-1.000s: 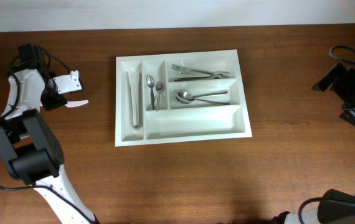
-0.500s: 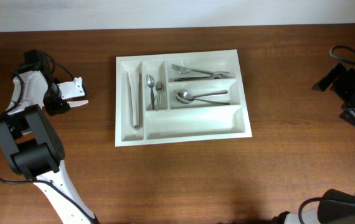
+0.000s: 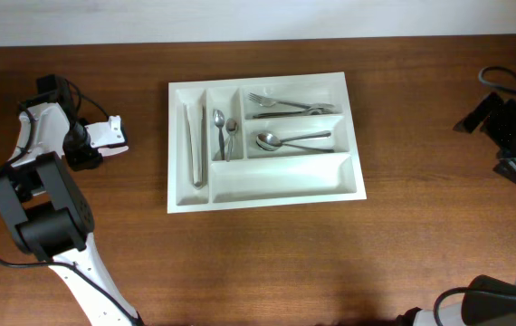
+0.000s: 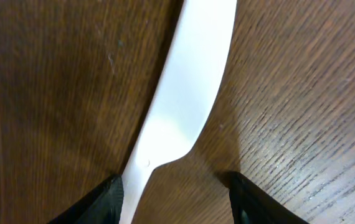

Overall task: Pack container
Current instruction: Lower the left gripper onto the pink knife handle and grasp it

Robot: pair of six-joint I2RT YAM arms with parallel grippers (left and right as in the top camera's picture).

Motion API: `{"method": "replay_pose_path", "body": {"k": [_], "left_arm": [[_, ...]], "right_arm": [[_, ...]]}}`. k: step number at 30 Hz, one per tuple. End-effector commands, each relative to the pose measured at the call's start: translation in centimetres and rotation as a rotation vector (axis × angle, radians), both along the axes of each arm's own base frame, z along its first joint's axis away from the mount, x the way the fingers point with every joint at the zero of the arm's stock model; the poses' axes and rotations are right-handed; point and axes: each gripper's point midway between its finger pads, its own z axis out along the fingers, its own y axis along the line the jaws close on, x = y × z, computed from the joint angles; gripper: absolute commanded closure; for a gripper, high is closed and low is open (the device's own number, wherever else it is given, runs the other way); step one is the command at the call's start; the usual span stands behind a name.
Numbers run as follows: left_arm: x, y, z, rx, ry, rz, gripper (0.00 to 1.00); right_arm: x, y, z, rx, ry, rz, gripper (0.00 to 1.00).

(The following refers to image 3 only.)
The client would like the small teaspoon smooth handle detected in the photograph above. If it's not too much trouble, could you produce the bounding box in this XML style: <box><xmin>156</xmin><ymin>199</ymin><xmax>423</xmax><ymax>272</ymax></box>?
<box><xmin>213</xmin><ymin>109</ymin><xmax>225</xmax><ymax>160</ymax></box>

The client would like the small teaspoon textured handle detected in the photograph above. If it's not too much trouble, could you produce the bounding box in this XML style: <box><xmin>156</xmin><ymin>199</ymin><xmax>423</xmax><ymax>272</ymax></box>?
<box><xmin>225</xmin><ymin>118</ymin><xmax>238</xmax><ymax>162</ymax></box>

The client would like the metal fork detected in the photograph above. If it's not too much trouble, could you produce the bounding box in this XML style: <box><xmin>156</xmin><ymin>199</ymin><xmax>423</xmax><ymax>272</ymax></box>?
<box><xmin>253</xmin><ymin>107</ymin><xmax>334</xmax><ymax>119</ymax></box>

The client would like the large metal tablespoon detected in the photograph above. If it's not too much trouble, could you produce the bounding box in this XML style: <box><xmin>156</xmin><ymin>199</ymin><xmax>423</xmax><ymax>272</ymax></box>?
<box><xmin>256</xmin><ymin>131</ymin><xmax>331</xmax><ymax>146</ymax></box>

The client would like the metal fork crosswise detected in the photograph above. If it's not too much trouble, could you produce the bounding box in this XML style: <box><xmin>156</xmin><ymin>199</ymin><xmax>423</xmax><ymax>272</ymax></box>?
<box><xmin>247</xmin><ymin>93</ymin><xmax>335</xmax><ymax>109</ymax></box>

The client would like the pink plastic butter knife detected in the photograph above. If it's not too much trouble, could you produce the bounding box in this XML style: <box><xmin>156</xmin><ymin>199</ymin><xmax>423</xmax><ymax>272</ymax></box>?
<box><xmin>98</xmin><ymin>146</ymin><xmax>129</xmax><ymax>158</ymax></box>

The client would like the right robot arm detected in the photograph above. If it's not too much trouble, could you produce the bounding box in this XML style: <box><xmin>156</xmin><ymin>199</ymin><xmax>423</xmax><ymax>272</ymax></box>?
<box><xmin>395</xmin><ymin>92</ymin><xmax>516</xmax><ymax>326</ymax></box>

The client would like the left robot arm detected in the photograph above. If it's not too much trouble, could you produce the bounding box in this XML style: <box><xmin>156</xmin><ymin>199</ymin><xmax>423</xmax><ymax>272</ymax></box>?
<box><xmin>0</xmin><ymin>74</ymin><xmax>143</xmax><ymax>325</ymax></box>

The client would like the white plastic cutlery tray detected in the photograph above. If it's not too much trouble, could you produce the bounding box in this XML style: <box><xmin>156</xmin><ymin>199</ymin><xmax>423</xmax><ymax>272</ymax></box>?
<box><xmin>167</xmin><ymin>72</ymin><xmax>367</xmax><ymax>214</ymax></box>

